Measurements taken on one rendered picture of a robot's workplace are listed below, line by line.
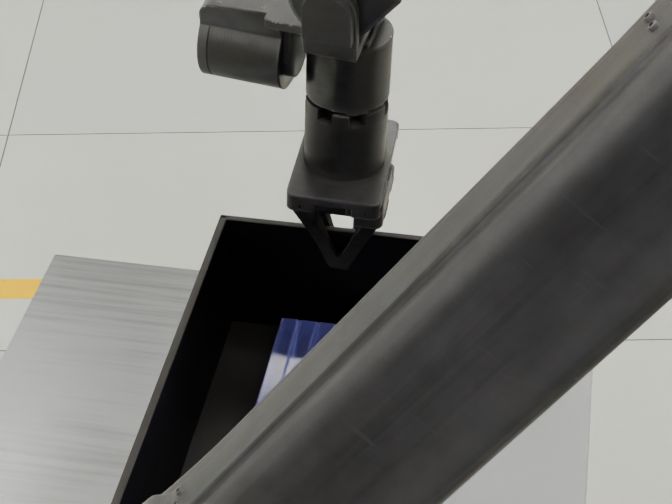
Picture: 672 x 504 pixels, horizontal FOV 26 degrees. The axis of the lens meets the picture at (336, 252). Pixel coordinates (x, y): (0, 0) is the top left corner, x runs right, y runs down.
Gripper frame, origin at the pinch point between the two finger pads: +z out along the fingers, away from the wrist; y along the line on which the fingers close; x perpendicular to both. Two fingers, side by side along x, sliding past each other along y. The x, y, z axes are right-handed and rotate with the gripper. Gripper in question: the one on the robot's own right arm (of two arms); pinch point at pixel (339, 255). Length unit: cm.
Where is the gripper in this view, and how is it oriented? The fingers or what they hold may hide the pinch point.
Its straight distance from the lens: 108.1
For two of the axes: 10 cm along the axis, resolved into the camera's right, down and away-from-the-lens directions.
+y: -1.6, 6.3, -7.6
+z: -0.3, 7.6, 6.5
